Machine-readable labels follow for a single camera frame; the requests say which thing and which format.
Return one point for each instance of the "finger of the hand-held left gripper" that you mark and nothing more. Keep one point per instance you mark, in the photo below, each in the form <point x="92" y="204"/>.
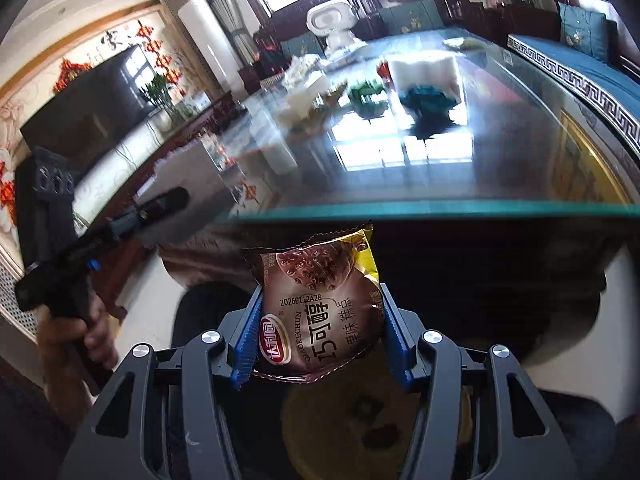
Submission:
<point x="155" y="207"/>

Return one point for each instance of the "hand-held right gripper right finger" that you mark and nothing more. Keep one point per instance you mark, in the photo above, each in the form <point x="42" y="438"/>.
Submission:
<point x="397" y="340"/>

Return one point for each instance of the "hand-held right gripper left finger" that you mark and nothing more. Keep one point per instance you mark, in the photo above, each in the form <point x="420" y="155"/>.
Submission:
<point x="247" y="340"/>

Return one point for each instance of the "brown snack packet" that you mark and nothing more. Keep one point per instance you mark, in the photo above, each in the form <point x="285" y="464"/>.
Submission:
<point x="310" y="310"/>

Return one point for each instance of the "person's left hand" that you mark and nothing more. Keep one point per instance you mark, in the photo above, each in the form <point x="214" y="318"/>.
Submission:
<point x="60" y="355"/>

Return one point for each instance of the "dark wooden television cabinet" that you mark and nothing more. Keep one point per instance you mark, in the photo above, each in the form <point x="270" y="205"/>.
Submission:
<point x="110" y="175"/>

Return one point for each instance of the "white lattice cover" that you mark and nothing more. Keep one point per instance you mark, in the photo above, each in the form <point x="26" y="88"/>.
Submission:
<point x="15" y="310"/>

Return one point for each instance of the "green bamboo plant in vase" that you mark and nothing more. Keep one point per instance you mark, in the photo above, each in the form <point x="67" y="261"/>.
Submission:
<point x="160" y="92"/>

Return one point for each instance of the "black television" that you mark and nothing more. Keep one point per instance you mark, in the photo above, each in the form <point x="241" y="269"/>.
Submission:
<point x="85" y="110"/>

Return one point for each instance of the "red knot hanging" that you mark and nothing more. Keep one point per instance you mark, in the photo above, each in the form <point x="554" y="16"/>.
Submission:
<point x="155" y="47"/>

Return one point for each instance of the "white standing air conditioner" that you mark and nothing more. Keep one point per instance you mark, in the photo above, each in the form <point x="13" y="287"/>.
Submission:
<point x="205" y="45"/>

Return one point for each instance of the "white tissue packet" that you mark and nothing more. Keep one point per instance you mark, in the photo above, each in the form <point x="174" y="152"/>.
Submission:
<point x="305" y="97"/>

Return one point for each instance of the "patterned grey curtain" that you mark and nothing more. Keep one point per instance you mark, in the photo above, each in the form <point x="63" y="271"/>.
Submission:
<point x="225" y="0"/>

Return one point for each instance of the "blue embroidered pillow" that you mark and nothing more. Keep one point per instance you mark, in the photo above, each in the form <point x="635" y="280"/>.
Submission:
<point x="582" y="32"/>
<point x="302" y="45"/>
<point x="410" y="17"/>

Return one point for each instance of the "teal crumpled wrapper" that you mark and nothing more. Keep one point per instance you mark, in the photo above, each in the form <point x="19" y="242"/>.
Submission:
<point x="427" y="102"/>

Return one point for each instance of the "green crumpled wrapper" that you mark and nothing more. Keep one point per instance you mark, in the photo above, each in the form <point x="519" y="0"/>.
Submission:
<point x="367" y="94"/>

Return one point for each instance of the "white toy robot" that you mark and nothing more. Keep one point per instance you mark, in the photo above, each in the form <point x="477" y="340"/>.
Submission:
<point x="330" y="17"/>

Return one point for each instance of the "white paper pack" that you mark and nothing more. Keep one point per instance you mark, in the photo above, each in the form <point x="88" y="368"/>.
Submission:
<point x="425" y="72"/>

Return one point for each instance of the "flat white wrapper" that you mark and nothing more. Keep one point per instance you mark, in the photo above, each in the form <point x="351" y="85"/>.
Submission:
<point x="462" y="43"/>

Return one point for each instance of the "long carved wooden sofa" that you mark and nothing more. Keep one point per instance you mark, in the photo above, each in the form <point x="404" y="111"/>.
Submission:
<point x="575" y="67"/>

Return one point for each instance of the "dark wooden side table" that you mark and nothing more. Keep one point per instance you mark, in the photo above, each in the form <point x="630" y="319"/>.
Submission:
<point x="525" y="22"/>

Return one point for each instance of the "red flower wall decoration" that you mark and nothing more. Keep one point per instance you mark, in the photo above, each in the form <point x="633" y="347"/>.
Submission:
<point x="72" y="72"/>

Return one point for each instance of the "calligraphy wall mural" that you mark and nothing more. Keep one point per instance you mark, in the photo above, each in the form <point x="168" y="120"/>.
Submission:
<point x="115" y="40"/>

